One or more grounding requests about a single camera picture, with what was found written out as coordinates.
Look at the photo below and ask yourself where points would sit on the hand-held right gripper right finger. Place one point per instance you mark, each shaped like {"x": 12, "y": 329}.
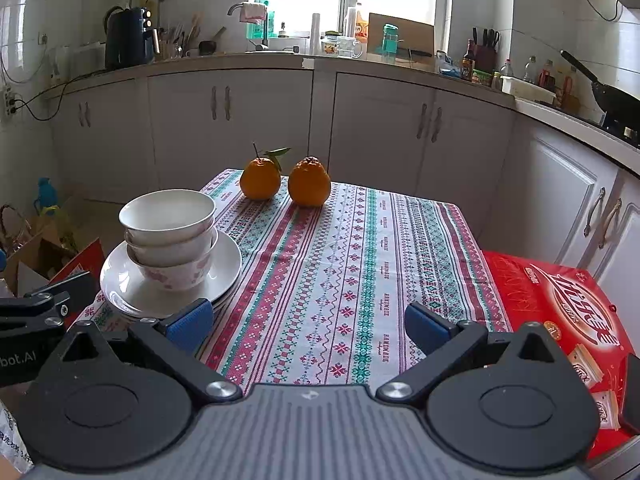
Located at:
{"x": 425, "y": 330}

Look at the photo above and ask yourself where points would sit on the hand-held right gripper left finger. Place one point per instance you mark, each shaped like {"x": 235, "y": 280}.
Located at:
{"x": 192, "y": 322}

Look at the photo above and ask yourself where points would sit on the white bowl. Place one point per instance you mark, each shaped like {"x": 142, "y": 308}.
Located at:
{"x": 170, "y": 256}
{"x": 175, "y": 276}
{"x": 165, "y": 215}

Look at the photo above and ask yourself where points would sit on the red carton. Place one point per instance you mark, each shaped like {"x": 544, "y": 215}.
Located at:
{"x": 82, "y": 260}

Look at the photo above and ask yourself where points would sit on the brown cardboard box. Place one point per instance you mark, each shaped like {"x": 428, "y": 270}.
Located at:
{"x": 35, "y": 265}

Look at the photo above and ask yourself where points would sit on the blue toy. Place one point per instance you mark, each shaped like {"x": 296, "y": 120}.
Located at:
{"x": 47, "y": 197}

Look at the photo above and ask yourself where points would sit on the printed white paper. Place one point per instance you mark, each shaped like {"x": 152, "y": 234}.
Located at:
{"x": 10, "y": 440}

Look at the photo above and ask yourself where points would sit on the patterned tablecloth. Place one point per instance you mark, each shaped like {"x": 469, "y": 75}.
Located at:
{"x": 350, "y": 285}

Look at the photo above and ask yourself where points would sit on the red printed cardboard box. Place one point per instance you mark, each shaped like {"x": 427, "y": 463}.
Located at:
{"x": 520, "y": 300}

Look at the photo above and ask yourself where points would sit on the orange with leaf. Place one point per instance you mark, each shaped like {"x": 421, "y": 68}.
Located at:
{"x": 260, "y": 180}

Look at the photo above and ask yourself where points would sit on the bumpy orange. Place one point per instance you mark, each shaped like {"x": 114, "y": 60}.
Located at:
{"x": 309, "y": 185}

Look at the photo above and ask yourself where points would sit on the white countertop appliance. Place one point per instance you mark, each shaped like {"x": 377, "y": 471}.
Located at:
{"x": 87, "y": 60}

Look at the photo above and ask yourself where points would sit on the black smartphone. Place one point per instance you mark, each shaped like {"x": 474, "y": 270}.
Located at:
{"x": 631, "y": 417}

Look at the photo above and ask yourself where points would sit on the black air fryer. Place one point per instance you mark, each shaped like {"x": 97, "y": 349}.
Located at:
{"x": 125, "y": 40}

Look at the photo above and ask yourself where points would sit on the white plastic tray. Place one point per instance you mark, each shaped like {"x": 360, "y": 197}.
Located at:
{"x": 527, "y": 89}

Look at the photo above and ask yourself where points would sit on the blue plastic bag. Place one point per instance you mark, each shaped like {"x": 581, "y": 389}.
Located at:
{"x": 447, "y": 66}

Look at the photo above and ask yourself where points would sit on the dark sauce bottle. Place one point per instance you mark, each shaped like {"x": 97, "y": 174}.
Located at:
{"x": 467, "y": 67}

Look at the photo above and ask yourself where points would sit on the utensil holder with utensils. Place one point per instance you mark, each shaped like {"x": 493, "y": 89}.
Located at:
{"x": 175, "y": 45}

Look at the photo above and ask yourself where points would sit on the dark mortar with pestle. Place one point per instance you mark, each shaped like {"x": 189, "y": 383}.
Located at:
{"x": 210, "y": 47}

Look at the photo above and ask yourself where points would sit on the clear glass bottle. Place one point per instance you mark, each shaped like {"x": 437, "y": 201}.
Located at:
{"x": 530, "y": 71}

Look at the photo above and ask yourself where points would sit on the knife block with knives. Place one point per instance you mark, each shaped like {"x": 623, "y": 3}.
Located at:
{"x": 485, "y": 55}

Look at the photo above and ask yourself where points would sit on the clear glass mug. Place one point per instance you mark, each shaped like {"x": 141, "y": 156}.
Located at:
{"x": 351, "y": 47}

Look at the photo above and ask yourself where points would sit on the teal water bottle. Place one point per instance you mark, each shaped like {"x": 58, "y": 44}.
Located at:
{"x": 390, "y": 40}

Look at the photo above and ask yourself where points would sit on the brown cardboard sheet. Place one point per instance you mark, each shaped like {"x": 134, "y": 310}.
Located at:
{"x": 415, "y": 35}

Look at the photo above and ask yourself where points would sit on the metal faucet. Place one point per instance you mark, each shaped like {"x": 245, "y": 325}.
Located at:
{"x": 264, "y": 35}

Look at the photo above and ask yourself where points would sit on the black wok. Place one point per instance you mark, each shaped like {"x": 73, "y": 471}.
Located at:
{"x": 617, "y": 100}

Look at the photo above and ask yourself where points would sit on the floral glass jar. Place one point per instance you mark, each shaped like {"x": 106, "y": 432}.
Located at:
{"x": 331, "y": 44}

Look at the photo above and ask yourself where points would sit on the green dish soap bottle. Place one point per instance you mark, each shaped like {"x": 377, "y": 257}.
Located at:
{"x": 270, "y": 22}

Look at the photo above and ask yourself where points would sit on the white plastic roll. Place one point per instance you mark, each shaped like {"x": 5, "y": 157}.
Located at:
{"x": 315, "y": 35}

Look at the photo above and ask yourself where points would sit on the plastic bottle orange label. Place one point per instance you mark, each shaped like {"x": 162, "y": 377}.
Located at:
{"x": 357, "y": 22}

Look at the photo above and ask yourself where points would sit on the pink cloth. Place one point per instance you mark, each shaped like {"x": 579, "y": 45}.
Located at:
{"x": 252, "y": 11}

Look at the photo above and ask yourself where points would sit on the wall power outlet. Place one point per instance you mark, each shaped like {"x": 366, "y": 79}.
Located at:
{"x": 10, "y": 104}

